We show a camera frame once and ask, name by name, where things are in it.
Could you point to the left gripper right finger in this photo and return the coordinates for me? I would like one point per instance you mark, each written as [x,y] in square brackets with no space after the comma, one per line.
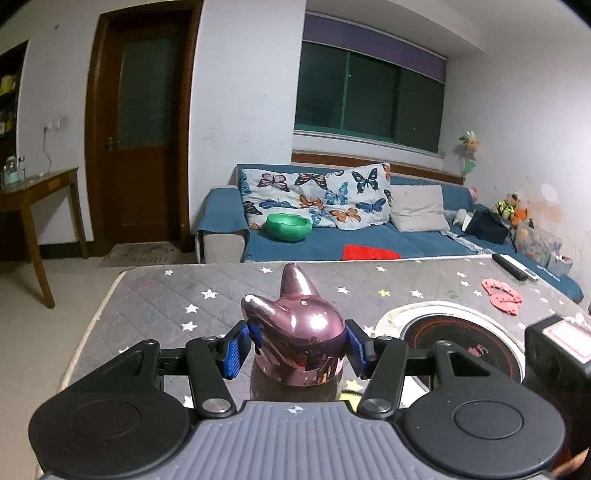
[382,362]

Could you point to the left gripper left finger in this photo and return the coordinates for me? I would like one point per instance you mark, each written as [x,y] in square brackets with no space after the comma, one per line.
[210,362]

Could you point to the pink metal thermos bottle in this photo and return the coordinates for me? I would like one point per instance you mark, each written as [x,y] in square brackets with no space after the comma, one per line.
[300,342]

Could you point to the grey star table cover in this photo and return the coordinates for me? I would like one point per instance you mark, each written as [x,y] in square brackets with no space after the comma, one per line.
[174,304]

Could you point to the induction cooker in table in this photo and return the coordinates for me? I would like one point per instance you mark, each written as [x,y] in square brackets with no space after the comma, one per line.
[424,323]

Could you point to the red cloth on sofa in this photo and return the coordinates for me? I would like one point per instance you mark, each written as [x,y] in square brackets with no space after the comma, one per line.
[354,252]

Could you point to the blue sofa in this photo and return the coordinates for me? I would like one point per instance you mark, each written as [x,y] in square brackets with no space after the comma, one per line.
[224,214]

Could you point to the door mat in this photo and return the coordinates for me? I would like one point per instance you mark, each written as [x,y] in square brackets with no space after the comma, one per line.
[142,254]

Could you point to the pink silicone mat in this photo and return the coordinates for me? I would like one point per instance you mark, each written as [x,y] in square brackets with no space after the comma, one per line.
[502,296]

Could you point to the green plastic bowl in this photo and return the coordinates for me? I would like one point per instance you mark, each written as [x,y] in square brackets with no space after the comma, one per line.
[288,227]

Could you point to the grey cushion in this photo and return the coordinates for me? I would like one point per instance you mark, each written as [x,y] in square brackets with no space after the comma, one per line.
[418,208]

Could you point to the black remote control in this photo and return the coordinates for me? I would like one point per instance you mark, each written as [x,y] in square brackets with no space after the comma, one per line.
[514,267]

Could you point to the large butterfly pillow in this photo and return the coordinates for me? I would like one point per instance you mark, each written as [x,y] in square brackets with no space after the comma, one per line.
[350,199]

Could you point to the black bag on sofa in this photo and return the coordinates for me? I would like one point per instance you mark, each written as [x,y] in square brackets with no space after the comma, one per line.
[488,226]

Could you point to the right gripper black box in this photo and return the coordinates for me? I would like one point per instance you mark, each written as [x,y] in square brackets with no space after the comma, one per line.
[558,364]

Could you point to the plush toy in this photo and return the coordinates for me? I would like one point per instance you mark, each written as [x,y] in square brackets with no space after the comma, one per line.
[510,210]

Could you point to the artificial flower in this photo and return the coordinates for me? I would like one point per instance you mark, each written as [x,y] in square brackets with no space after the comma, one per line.
[469,146]

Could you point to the wooden side table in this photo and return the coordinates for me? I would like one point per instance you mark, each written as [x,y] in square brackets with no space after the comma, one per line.
[23,196]

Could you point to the green framed window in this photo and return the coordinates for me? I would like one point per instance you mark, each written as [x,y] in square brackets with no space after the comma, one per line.
[347,93]

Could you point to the teal kettle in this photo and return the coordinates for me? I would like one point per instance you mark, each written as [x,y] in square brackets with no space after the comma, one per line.
[13,171]

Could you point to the brown wooden door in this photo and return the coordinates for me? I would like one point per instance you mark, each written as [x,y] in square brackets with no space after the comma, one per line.
[137,123]

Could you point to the dark wooden bookshelf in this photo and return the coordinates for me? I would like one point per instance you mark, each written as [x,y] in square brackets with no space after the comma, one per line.
[11,67]

